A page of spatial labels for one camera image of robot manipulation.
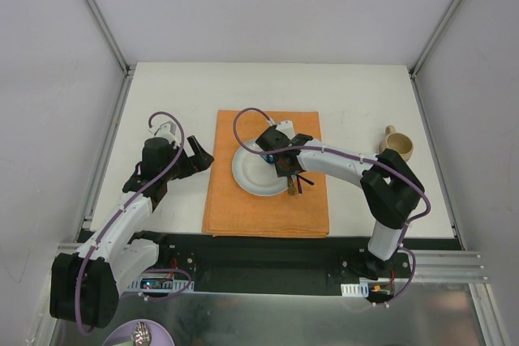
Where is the aluminium front rail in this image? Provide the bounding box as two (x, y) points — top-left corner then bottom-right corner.
(56, 240), (490, 282)

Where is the silver cutlery on lilac plate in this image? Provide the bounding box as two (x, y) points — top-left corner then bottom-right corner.
(131, 322), (152, 346)

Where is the left aluminium frame post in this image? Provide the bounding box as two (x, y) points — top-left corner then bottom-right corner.
(60, 0), (135, 76)

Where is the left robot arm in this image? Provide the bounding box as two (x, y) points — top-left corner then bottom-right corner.
(49, 136), (214, 329)

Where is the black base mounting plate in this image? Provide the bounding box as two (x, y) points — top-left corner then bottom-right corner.
(133, 231), (410, 296)

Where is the lilac plate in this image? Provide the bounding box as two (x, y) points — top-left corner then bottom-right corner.
(102, 319), (174, 346)

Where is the white ceramic plate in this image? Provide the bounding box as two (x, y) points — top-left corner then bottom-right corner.
(232, 146), (287, 197)

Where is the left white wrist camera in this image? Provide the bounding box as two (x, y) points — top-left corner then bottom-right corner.
(148, 122), (178, 143)

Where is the left white cable duct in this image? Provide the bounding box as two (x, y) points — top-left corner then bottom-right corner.
(125, 276), (195, 294)

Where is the white cable duct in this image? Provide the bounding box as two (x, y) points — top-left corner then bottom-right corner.
(125, 276), (195, 294)
(341, 282), (369, 298)

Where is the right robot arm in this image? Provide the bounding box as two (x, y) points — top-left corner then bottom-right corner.
(255, 125), (425, 280)

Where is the aluminium frame post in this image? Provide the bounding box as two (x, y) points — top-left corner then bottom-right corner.
(60, 0), (135, 76)
(409, 0), (464, 80)

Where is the orange cloth placemat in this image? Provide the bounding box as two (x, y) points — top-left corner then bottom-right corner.
(203, 110), (329, 238)

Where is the right white cable duct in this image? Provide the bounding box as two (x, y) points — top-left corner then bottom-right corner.
(341, 282), (369, 298)

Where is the gold purple spoon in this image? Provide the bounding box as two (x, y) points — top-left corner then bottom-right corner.
(296, 175), (303, 195)

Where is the right aluminium frame post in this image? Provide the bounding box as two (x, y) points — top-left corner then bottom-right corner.
(409, 0), (464, 80)

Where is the beige ceramic mug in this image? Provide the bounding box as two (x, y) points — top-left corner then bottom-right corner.
(378, 125), (414, 162)

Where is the blue metal fork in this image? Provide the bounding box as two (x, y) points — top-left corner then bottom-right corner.
(261, 153), (315, 187)

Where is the iridescent purple knife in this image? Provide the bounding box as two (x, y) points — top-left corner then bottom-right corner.
(287, 176), (297, 196)

